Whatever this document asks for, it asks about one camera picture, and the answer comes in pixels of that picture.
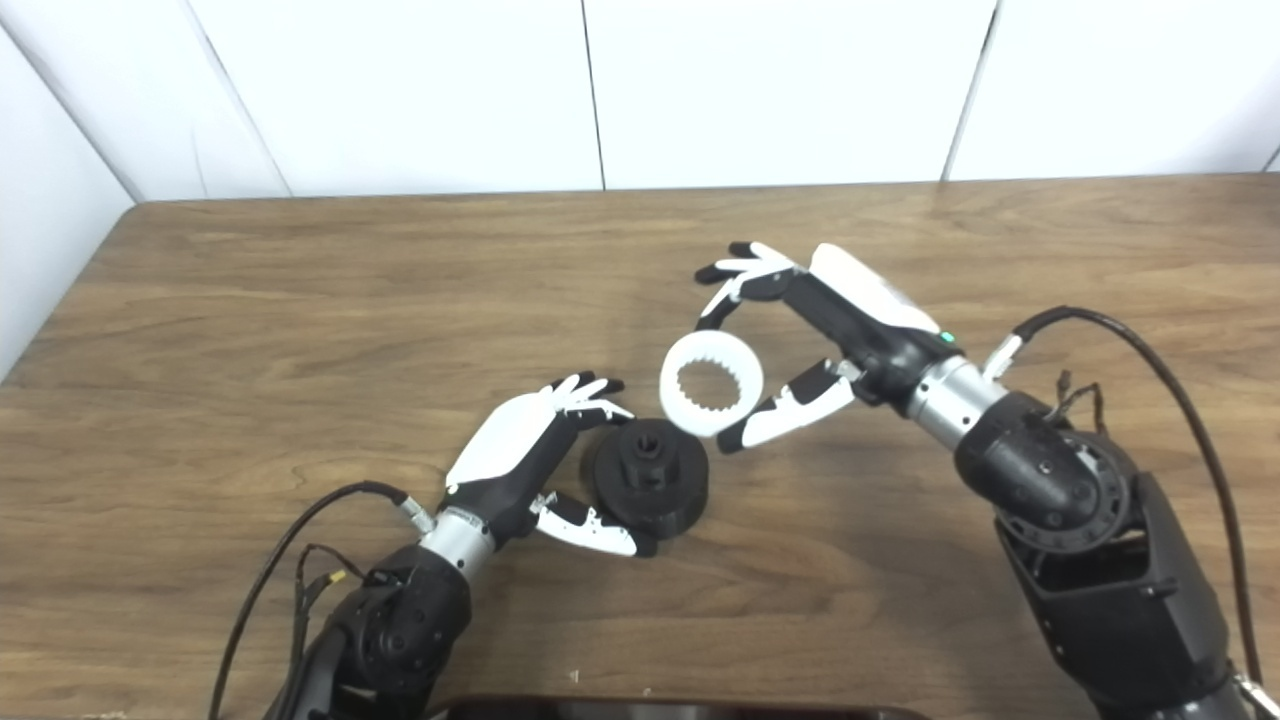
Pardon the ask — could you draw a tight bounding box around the thin wire with yellow connector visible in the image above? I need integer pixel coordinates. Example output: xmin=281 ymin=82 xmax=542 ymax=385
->
xmin=290 ymin=545 xmax=369 ymax=681

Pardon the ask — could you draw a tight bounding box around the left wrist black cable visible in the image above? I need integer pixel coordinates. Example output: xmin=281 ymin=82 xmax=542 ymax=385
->
xmin=207 ymin=480 xmax=433 ymax=720

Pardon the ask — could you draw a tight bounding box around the round black plastic part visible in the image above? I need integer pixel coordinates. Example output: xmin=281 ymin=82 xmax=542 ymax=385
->
xmin=582 ymin=420 xmax=711 ymax=541

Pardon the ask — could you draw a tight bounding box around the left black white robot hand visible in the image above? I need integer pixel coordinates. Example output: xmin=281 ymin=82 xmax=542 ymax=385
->
xmin=442 ymin=372 xmax=658 ymax=559

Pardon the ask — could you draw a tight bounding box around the thin black wire bundle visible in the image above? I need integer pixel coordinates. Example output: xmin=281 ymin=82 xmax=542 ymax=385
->
xmin=1045 ymin=370 xmax=1106 ymax=426

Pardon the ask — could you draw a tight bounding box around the white toothed plastic ring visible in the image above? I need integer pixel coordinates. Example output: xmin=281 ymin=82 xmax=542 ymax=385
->
xmin=659 ymin=330 xmax=766 ymax=438

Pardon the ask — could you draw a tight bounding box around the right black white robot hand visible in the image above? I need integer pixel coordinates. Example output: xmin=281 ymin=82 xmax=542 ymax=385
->
xmin=693 ymin=240 xmax=966 ymax=456

